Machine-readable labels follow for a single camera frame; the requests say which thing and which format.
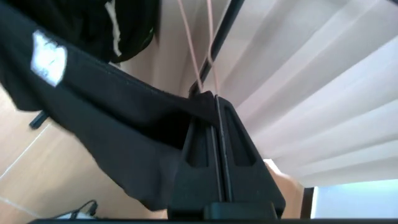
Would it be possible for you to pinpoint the pink clothes hanger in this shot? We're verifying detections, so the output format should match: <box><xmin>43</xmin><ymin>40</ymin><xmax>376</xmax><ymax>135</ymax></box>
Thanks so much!
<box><xmin>177</xmin><ymin>0</ymin><xmax>233</xmax><ymax>95</ymax></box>

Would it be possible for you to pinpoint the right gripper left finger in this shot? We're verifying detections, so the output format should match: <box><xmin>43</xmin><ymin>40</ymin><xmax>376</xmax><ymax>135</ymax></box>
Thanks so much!
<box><xmin>167</xmin><ymin>118</ymin><xmax>224</xmax><ymax>220</ymax></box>

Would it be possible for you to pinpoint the beige curtain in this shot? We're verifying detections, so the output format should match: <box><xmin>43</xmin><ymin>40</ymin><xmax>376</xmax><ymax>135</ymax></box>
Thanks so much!
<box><xmin>119</xmin><ymin>0</ymin><xmax>398</xmax><ymax>189</ymax></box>

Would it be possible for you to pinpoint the black garment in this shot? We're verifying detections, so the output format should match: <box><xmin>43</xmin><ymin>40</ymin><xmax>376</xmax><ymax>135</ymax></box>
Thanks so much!
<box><xmin>0</xmin><ymin>2</ymin><xmax>220</xmax><ymax>212</ymax></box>

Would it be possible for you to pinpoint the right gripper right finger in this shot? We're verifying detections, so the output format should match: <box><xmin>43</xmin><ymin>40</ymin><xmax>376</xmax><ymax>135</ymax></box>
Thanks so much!
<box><xmin>214</xmin><ymin>95</ymin><xmax>287</xmax><ymax>220</ymax></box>

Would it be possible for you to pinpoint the black clothes rack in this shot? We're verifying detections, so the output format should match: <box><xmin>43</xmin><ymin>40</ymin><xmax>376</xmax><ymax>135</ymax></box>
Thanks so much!
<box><xmin>29</xmin><ymin>0</ymin><xmax>246</xmax><ymax>130</ymax></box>

